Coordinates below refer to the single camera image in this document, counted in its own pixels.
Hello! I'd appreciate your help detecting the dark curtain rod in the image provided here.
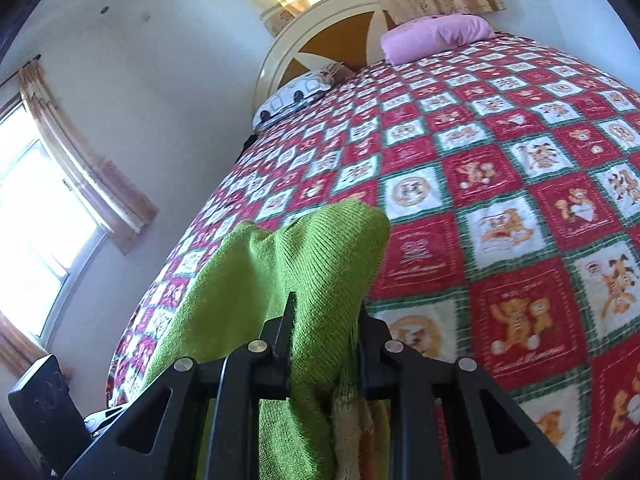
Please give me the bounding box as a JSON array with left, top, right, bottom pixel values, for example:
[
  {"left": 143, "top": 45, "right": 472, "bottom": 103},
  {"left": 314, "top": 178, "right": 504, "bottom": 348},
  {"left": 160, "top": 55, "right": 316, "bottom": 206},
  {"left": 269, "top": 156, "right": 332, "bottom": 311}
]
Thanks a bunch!
[{"left": 0, "top": 54, "right": 42, "bottom": 88}]

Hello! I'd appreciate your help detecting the white printed pillow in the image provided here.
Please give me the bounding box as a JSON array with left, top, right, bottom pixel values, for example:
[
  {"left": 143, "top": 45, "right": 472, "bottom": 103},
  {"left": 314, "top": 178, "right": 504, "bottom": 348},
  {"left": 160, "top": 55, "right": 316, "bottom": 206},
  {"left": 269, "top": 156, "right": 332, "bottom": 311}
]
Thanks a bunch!
[{"left": 251, "top": 61, "right": 346, "bottom": 132}]

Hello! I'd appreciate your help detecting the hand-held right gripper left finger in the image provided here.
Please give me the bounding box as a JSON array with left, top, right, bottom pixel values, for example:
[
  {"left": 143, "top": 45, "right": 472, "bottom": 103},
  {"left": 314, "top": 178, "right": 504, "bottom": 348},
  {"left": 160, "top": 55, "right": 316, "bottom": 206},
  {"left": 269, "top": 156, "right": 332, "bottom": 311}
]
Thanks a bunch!
[{"left": 62, "top": 294, "right": 297, "bottom": 480}]

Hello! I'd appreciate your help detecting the red checkered bear quilt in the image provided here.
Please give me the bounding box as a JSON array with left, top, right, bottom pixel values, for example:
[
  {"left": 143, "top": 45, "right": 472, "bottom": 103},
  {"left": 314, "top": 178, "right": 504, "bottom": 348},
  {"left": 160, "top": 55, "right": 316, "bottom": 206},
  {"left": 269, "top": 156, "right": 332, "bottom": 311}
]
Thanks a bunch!
[{"left": 107, "top": 32, "right": 640, "bottom": 480}]

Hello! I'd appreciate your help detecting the pink pillow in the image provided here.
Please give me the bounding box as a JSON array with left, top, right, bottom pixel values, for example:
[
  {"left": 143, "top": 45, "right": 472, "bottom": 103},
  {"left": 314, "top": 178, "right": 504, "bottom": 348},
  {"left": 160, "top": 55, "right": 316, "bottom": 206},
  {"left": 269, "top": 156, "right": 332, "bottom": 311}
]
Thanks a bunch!
[{"left": 380, "top": 14, "right": 496, "bottom": 66}]

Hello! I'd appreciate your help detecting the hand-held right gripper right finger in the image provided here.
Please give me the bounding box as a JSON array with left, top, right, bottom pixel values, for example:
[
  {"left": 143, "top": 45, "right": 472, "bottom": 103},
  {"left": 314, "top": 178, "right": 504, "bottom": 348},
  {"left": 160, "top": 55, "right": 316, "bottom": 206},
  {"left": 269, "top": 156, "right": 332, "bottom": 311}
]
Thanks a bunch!
[{"left": 357, "top": 307, "right": 581, "bottom": 480}]

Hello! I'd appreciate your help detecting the green striped knit sweater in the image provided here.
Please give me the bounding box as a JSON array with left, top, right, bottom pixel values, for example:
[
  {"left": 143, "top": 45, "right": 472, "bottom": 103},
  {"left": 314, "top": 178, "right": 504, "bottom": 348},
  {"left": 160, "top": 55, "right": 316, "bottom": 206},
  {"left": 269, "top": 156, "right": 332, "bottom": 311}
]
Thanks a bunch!
[{"left": 137, "top": 199, "right": 401, "bottom": 480}]

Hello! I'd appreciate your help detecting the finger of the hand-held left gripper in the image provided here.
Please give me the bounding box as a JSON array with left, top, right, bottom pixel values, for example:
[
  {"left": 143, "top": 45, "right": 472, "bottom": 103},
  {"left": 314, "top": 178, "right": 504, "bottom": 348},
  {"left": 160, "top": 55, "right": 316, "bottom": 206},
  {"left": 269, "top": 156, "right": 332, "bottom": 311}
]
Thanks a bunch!
[{"left": 7, "top": 354, "right": 123, "bottom": 478}]

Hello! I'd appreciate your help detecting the side window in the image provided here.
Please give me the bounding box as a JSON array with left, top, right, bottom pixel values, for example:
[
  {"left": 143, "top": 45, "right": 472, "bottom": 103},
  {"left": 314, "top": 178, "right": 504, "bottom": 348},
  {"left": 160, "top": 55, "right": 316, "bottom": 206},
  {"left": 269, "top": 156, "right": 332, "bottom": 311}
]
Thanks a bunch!
[{"left": 0, "top": 102, "right": 108, "bottom": 346}]

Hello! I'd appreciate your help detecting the orange side window curtain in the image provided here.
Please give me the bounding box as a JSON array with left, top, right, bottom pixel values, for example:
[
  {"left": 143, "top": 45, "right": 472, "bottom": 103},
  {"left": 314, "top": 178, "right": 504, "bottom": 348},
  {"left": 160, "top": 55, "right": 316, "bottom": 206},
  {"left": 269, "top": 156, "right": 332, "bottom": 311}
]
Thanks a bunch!
[{"left": 0, "top": 310, "right": 76, "bottom": 381}]

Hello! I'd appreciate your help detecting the beige side window curtain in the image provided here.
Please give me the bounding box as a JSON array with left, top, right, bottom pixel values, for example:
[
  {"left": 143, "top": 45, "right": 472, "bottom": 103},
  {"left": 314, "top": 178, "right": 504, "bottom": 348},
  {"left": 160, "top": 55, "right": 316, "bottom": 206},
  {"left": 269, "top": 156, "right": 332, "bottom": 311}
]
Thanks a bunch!
[{"left": 17, "top": 60, "right": 160, "bottom": 255}]

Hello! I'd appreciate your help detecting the cream round wooden headboard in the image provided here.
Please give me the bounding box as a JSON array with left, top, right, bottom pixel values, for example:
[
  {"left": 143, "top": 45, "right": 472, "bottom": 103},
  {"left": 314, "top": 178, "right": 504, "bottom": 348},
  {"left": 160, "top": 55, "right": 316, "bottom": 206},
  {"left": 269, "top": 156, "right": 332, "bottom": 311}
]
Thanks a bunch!
[{"left": 251, "top": 0, "right": 401, "bottom": 116}]

